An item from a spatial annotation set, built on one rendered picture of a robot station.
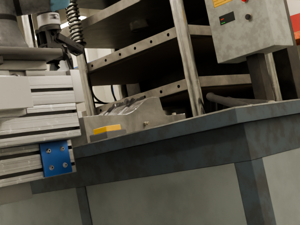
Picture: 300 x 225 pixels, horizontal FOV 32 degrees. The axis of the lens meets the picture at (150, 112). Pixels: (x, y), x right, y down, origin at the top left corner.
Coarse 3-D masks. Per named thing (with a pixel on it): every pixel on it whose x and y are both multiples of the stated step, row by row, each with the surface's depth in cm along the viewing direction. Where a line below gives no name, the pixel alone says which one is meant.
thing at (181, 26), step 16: (176, 0) 234; (176, 16) 233; (32, 32) 316; (176, 32) 234; (192, 48) 234; (192, 64) 232; (272, 64) 280; (192, 80) 231; (272, 80) 280; (128, 96) 363; (192, 96) 231; (192, 112) 232
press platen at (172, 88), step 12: (168, 84) 249; (180, 84) 244; (204, 84) 244; (216, 84) 251; (228, 84) 258; (240, 84) 269; (132, 96) 267; (144, 96) 262; (156, 96) 255; (96, 108) 287; (108, 108) 280
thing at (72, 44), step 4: (60, 36) 174; (64, 36) 175; (60, 40) 174; (64, 40) 175; (68, 40) 176; (72, 40) 177; (68, 44) 176; (72, 44) 177; (76, 44) 178; (68, 48) 178; (72, 48) 178; (76, 48) 178; (80, 48) 179; (72, 52) 180; (76, 52) 179; (80, 52) 180
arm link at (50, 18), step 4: (48, 12) 172; (52, 12) 173; (40, 16) 173; (44, 16) 172; (48, 16) 172; (52, 16) 173; (56, 16) 173; (40, 20) 173; (44, 20) 172; (48, 20) 172; (52, 20) 172; (56, 20) 173; (40, 24) 173; (44, 24) 172; (48, 24) 172; (52, 24) 172; (56, 24) 173; (60, 24) 175
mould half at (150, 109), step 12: (120, 108) 197; (132, 108) 187; (144, 108) 188; (156, 108) 192; (84, 120) 168; (96, 120) 171; (108, 120) 175; (120, 120) 178; (132, 120) 182; (144, 120) 187; (156, 120) 191; (168, 120) 196; (84, 132) 167; (72, 144) 172
